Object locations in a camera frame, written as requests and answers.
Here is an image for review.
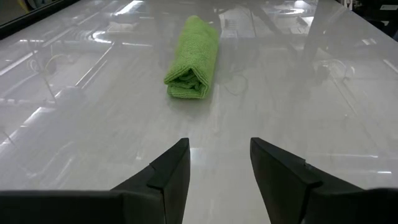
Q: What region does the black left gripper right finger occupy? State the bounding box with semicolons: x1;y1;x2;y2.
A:
250;137;398;224

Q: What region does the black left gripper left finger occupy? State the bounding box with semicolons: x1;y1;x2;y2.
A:
0;137;192;224

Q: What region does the green microfiber towel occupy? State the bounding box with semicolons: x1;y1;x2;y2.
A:
164;15;220;100

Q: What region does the black case white label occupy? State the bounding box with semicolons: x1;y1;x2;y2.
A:
353;0;398;34

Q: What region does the black table edge frame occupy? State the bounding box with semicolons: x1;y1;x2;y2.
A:
0;0;80;40

